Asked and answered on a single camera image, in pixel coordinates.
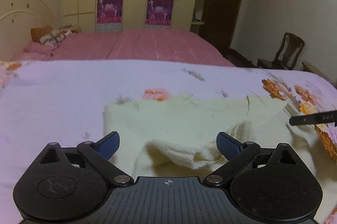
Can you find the lower right magenta poster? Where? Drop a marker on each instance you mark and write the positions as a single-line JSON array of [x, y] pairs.
[[159, 14]]

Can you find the orange patterned pillow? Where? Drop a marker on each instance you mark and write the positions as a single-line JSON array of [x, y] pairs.
[[49, 36]]

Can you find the dark wooden chair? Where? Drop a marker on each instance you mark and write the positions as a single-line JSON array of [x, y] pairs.
[[286, 56]]

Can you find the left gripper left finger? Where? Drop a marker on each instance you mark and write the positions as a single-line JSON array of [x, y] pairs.
[[68, 184]]

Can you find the pink checked bed sheet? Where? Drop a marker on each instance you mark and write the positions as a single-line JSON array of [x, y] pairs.
[[156, 45]]

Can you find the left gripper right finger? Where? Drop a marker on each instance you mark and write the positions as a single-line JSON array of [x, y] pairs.
[[265, 184]]

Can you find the lower left magenta poster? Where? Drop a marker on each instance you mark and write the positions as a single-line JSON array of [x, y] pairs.
[[109, 16]]

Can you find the magenta poster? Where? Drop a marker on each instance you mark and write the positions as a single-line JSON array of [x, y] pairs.
[[159, 14], [109, 16]]

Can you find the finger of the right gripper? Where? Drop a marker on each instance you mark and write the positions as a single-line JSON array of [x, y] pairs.
[[314, 119]]

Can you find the cream knit small garment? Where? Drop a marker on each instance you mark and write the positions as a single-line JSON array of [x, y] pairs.
[[177, 137]]

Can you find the dark wooden door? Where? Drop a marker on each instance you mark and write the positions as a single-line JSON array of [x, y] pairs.
[[220, 18]]

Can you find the cream curved headboard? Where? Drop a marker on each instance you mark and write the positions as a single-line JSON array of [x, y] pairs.
[[18, 17]]

